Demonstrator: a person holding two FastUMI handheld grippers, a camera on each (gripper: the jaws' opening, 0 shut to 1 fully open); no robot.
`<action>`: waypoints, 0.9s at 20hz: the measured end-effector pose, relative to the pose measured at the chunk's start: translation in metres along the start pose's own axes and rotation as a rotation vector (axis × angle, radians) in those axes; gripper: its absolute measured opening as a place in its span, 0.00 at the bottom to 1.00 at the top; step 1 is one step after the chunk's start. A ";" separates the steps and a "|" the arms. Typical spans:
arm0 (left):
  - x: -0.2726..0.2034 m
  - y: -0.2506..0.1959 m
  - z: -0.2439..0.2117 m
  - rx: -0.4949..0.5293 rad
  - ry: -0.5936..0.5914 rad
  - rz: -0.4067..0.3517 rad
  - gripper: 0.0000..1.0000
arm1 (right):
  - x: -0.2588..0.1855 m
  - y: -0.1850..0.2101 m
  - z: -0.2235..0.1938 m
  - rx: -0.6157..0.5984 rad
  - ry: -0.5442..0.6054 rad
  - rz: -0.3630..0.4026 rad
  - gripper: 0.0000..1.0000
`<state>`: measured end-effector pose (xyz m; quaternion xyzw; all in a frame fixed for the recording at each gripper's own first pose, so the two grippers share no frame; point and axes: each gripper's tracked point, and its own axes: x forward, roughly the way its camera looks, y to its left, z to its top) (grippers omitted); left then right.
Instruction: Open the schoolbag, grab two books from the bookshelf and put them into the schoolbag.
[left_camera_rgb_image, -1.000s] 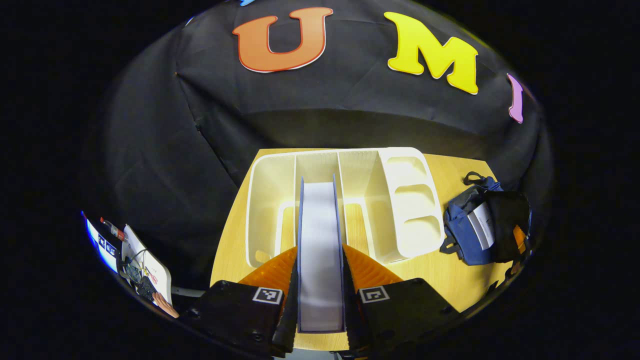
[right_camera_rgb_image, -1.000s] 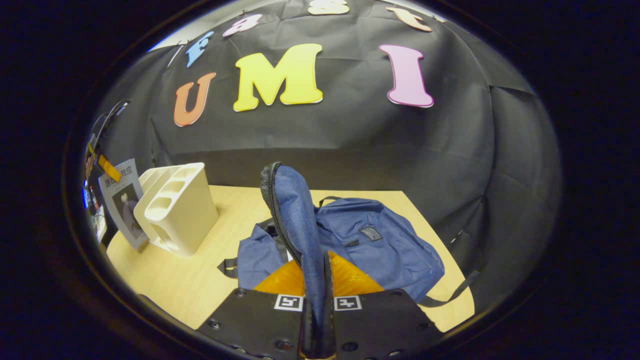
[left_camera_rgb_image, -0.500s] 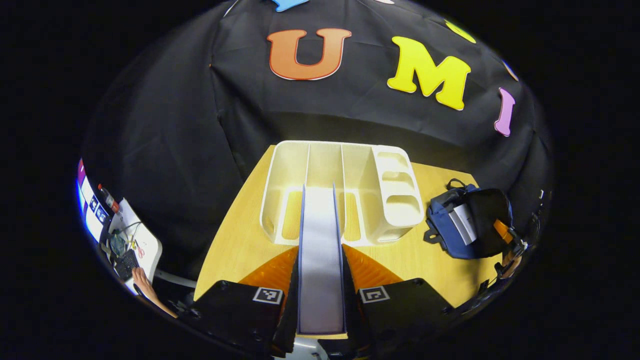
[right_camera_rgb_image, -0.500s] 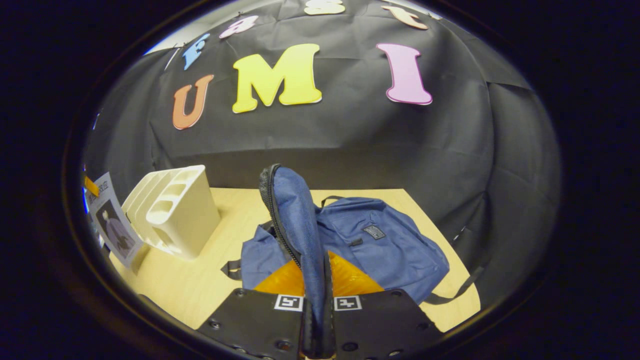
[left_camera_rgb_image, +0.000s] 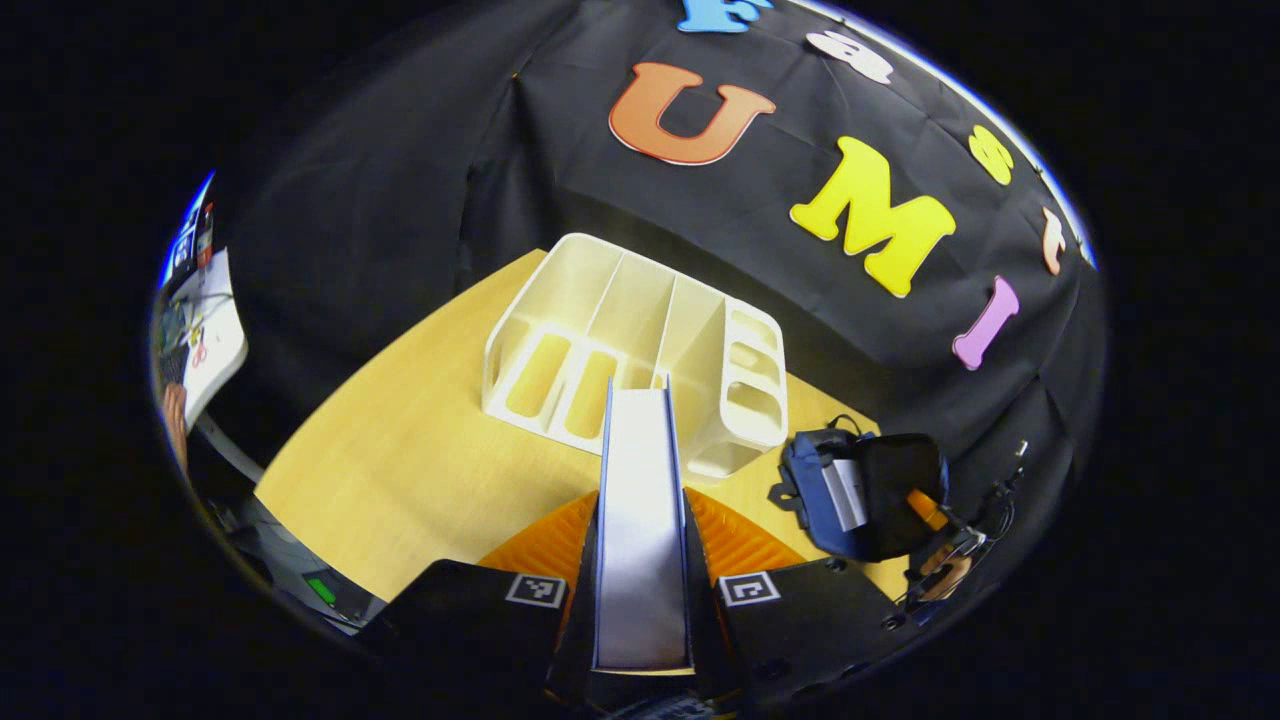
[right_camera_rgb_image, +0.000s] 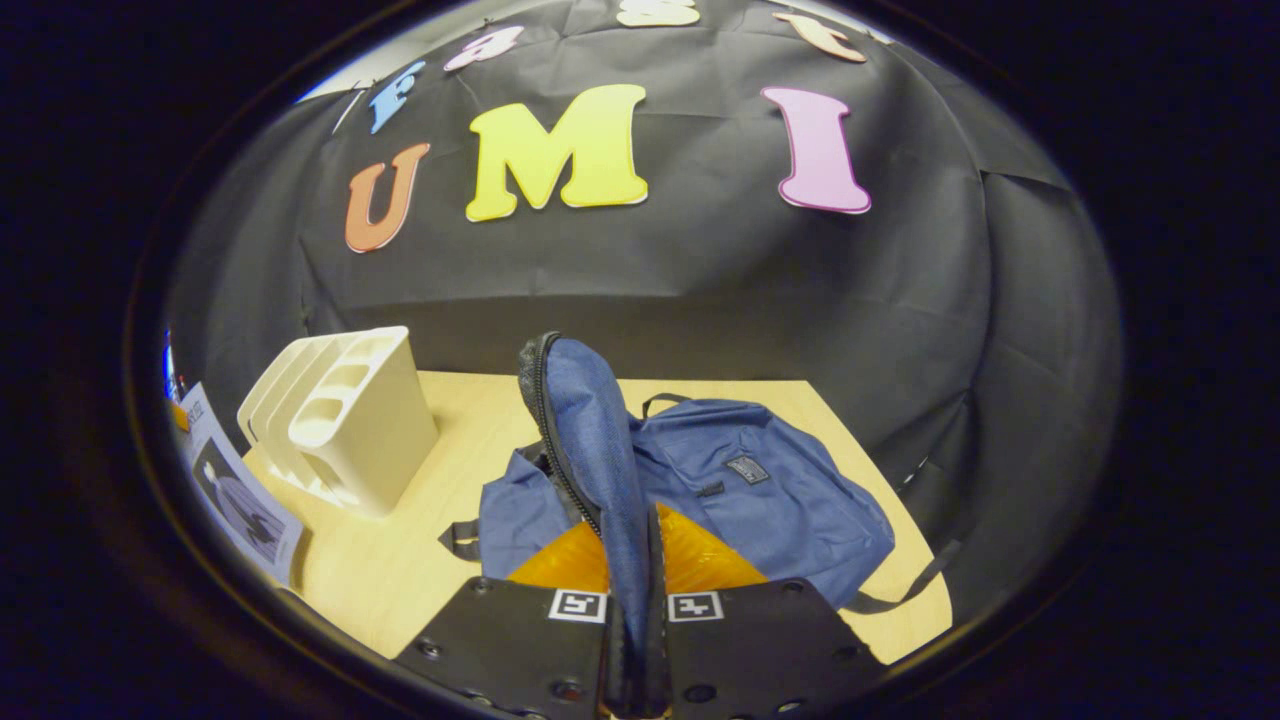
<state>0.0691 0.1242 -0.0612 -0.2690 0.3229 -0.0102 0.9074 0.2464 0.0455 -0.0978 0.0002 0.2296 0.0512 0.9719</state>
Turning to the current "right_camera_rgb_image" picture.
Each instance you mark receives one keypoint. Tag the grey book with dark picture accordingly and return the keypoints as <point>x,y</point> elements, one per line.
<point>245,510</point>

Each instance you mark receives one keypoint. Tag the white plastic bookshelf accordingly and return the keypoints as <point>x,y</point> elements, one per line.
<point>380,450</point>

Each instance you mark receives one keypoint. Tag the blue schoolbag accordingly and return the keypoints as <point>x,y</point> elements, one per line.
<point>760,500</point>

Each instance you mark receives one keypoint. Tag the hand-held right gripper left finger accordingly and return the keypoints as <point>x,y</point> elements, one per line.
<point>510,645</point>

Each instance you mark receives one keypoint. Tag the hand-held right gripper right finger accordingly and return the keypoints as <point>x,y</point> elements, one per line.
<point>750,645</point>

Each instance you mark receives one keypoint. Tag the computer monitor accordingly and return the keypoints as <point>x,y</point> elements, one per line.
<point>170,370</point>

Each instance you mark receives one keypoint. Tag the black backdrop cloth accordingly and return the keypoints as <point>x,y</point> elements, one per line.
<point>700,280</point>

